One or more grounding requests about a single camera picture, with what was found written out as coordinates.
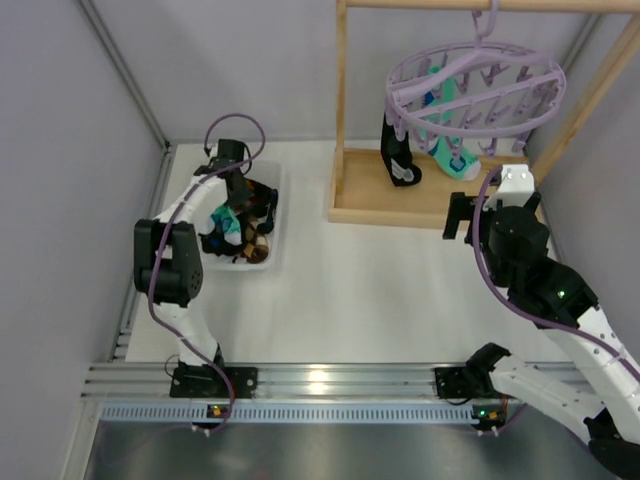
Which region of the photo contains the red yellow black argyle sock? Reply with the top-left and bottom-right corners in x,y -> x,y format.
246,179 -> 279,216

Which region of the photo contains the mint green sock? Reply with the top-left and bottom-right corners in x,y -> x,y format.
422,78 -> 481,182
200,205 -> 243,247

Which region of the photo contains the black blue sport sock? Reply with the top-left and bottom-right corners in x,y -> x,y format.
199,189 -> 281,256

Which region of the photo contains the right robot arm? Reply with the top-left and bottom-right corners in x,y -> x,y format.
443,192 -> 639,479

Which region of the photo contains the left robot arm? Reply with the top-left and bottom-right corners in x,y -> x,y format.
134,139 -> 246,390

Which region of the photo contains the purple round clip hanger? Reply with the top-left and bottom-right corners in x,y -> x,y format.
384,2 -> 567,156

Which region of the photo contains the white plastic laundry basket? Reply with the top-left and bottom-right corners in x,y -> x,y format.
168,157 -> 289,274

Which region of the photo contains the brown beige checkered sock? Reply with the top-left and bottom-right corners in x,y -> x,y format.
232,221 -> 270,265

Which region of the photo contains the black blue sock right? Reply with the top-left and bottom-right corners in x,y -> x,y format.
380,119 -> 422,187

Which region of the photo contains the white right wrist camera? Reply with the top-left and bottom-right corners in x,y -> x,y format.
483,164 -> 535,211

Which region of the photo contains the wooden hanger rack frame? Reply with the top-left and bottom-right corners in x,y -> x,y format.
328,1 -> 639,229

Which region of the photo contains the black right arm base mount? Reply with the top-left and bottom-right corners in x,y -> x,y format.
434,367 -> 495,405

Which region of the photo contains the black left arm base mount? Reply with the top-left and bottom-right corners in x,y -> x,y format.
169,363 -> 259,399

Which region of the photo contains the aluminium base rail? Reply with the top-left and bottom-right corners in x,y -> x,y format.
81,363 -> 438,401

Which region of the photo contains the aluminium frame post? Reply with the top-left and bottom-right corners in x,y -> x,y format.
74,0 -> 171,152

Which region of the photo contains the grey slotted cable duct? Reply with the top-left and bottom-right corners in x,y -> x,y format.
101,402 -> 505,425

